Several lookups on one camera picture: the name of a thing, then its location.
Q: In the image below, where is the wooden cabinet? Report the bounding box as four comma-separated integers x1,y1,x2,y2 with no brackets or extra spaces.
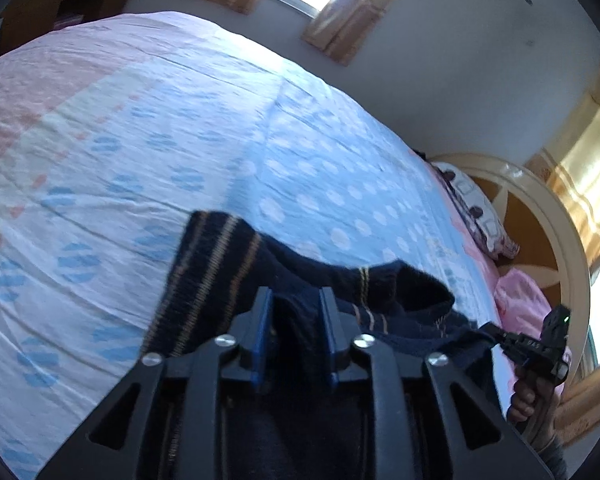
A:
0,0,143,58

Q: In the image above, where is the navy patterned knit sweater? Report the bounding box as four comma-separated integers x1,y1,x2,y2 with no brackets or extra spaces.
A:
142,210,506,480

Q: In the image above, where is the long yellow curtain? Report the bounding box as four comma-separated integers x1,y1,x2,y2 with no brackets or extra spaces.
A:
525,47,600,448

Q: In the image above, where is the white patterned pillow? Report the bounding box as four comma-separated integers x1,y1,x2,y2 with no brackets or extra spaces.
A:
430,161,521,259

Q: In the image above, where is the person's right forearm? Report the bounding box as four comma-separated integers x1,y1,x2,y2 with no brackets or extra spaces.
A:
527,432,571,480

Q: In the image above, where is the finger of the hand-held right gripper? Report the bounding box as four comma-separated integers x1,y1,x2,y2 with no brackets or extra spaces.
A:
480,322,507,349

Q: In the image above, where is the cream and wood headboard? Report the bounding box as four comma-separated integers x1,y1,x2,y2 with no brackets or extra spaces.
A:
430,152,593,456

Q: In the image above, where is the person's right hand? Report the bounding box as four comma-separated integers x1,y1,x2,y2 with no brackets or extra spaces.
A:
507,365,563,443

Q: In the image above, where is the blue and pink bed sheet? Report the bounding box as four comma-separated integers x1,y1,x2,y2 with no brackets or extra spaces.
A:
0,10,511,478

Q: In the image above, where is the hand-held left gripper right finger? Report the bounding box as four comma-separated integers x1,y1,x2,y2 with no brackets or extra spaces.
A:
319,286,553,480

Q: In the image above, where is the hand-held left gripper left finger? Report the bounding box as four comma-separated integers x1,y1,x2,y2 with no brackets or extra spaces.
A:
35,286,276,480

